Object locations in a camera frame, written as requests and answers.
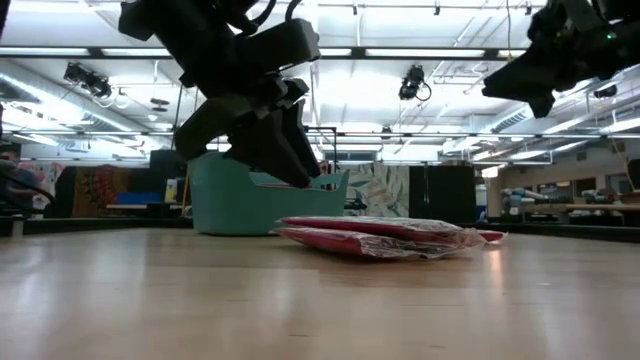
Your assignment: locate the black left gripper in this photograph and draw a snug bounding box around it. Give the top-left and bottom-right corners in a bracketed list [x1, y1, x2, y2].
[118, 0, 322, 189]

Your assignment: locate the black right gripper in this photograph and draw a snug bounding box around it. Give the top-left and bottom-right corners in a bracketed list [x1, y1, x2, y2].
[482, 0, 640, 119]

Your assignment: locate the teal plastic basket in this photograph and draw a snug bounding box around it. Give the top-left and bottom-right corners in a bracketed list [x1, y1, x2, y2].
[188, 152, 351, 237]

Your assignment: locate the leaf-patterned panel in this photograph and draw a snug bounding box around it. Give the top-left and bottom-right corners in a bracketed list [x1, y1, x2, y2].
[344, 163, 412, 224]

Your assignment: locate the black screen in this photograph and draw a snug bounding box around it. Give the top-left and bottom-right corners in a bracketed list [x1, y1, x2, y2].
[148, 148, 191, 202]

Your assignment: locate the wooden background table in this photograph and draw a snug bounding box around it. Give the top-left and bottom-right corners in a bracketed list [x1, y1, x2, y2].
[499, 201, 640, 215]

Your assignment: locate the black cabinet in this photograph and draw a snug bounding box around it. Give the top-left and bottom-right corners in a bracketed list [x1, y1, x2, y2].
[408, 164, 478, 219]

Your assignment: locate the blue box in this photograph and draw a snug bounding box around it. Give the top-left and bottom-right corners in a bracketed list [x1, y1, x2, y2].
[115, 192, 164, 206]

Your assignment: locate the dark red patterned tapestry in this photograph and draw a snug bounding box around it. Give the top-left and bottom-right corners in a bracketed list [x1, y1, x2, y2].
[72, 164, 132, 219]

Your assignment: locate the floral fabric panel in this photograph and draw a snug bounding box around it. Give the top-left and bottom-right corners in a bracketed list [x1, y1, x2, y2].
[29, 160, 66, 219]

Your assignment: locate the person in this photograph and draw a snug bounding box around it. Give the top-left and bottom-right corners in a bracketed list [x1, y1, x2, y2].
[0, 145, 46, 217]

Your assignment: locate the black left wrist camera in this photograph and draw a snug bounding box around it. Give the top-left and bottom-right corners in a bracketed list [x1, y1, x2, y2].
[234, 18, 322, 79]

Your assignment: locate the black overhead frame beam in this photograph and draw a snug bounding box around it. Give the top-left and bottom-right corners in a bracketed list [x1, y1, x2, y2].
[0, 45, 531, 62]

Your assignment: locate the black ceiling-mounted camera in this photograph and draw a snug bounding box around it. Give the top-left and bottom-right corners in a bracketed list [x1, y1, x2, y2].
[398, 64, 433, 102]
[63, 62, 114, 99]

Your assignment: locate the black aluminium table frame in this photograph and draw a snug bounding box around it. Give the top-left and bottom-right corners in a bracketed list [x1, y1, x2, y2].
[22, 215, 640, 245]

